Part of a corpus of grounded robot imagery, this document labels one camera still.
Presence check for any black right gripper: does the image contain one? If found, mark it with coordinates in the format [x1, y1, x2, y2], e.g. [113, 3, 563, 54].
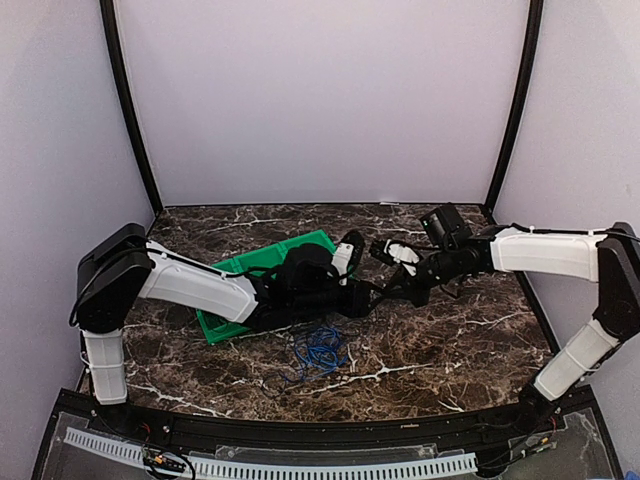
[385, 245, 460, 308]

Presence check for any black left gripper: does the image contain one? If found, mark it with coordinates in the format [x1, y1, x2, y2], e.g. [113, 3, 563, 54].
[292, 276, 388, 320]

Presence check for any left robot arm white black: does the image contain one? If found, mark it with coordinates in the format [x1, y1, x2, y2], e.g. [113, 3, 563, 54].
[69, 223, 382, 436]

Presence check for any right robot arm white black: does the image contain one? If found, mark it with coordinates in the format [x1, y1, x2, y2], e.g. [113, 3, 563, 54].
[370, 204, 639, 434]

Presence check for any green plastic three-compartment bin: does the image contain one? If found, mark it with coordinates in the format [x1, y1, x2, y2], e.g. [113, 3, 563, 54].
[196, 229, 337, 345]

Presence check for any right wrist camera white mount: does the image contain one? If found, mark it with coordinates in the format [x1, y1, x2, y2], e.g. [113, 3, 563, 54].
[369, 240, 422, 276]

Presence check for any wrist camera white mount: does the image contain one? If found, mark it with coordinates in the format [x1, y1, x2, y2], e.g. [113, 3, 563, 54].
[369, 240, 422, 276]
[331, 230, 365, 286]

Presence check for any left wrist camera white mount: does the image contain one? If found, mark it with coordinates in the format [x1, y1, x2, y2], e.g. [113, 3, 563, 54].
[331, 230, 365, 286]

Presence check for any blue tangled cable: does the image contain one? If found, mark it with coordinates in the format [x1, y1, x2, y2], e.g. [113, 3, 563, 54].
[282, 325, 350, 386]

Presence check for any black cable on table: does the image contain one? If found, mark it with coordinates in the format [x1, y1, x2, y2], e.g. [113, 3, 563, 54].
[262, 367, 311, 404]

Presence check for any white slotted cable duct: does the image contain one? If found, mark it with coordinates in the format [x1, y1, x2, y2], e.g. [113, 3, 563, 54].
[63, 427, 479, 480]

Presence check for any black front rail base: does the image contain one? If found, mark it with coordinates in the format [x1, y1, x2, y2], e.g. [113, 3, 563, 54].
[32, 387, 623, 479]

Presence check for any black frame post right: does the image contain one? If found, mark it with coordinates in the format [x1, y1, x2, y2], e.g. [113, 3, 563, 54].
[483, 0, 544, 214]

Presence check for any black frame post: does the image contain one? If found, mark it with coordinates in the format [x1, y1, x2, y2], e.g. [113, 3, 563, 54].
[99, 0, 164, 217]
[483, 0, 544, 214]

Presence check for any black frame post left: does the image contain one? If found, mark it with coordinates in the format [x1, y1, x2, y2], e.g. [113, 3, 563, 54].
[99, 0, 164, 217]

